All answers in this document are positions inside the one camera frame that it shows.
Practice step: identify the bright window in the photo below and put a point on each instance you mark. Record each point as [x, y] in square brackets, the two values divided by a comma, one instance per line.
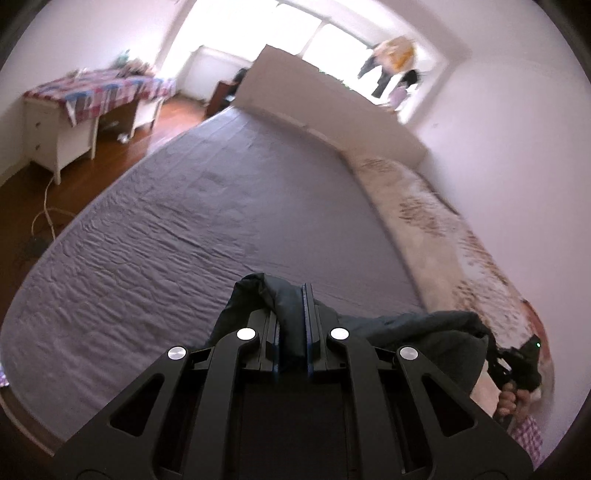
[332, 41]

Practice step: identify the pile of small desk objects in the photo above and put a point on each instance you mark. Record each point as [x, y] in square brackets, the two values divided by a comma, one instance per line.
[134, 64]

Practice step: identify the person's right hand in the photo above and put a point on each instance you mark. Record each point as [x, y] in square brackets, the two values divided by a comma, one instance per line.
[508, 399]

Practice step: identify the white desk with drawers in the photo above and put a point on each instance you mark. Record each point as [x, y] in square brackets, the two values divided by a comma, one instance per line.
[69, 138]

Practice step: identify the dark green quilted jacket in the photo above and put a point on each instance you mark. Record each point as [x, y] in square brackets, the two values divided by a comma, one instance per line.
[291, 314]

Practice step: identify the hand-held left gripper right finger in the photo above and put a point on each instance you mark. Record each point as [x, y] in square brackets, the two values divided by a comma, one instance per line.
[311, 332]

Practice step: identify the dark hanging trousers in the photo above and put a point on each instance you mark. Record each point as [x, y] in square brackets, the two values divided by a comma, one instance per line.
[378, 78]

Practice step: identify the beige floral blanket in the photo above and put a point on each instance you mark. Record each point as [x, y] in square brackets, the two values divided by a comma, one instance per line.
[438, 221]

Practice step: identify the person's pink checked clothing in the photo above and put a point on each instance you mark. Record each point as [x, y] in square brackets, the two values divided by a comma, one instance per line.
[526, 436]

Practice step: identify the pale pink hanging garment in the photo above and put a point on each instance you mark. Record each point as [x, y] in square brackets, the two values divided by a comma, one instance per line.
[398, 98]

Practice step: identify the yellow white hanging garment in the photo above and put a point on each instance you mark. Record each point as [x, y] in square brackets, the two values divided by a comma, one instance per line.
[397, 53]

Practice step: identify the plaid desk cloth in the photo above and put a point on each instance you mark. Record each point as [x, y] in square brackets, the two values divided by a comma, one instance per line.
[92, 92]

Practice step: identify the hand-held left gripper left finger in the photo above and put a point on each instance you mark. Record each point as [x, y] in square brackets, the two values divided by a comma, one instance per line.
[268, 337]

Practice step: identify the white bed headboard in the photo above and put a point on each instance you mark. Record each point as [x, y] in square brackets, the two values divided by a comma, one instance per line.
[300, 92]

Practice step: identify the dark power strip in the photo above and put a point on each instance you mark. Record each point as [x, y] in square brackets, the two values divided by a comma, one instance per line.
[37, 247]

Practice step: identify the black hanging garment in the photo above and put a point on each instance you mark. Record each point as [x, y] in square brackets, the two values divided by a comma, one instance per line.
[411, 78]

